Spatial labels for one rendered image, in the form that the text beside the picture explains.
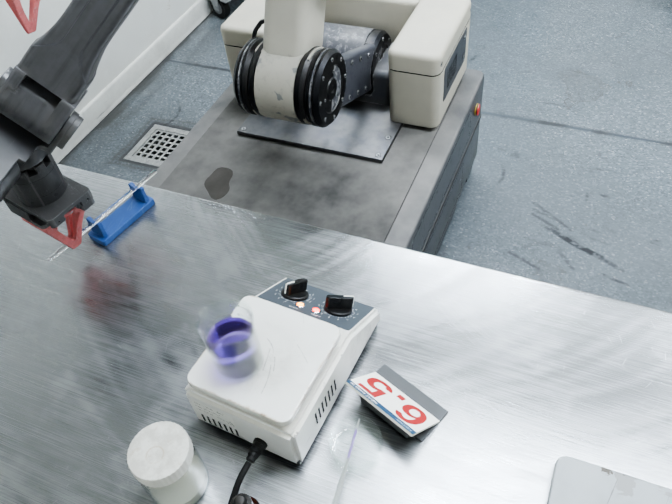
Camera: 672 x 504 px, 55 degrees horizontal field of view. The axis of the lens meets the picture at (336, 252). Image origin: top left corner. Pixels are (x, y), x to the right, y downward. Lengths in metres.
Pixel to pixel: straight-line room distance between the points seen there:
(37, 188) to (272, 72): 0.71
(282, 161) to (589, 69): 1.38
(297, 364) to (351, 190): 0.90
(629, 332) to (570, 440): 0.16
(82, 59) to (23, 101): 0.08
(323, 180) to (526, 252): 0.65
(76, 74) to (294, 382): 0.38
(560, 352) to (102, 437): 0.51
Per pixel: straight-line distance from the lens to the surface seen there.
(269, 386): 0.64
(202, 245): 0.90
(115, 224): 0.96
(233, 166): 1.62
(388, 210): 1.44
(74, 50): 0.71
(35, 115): 0.74
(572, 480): 0.69
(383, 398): 0.69
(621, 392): 0.76
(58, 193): 0.85
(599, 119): 2.37
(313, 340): 0.66
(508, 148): 2.20
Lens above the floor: 1.38
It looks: 48 degrees down
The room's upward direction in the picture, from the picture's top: 7 degrees counter-clockwise
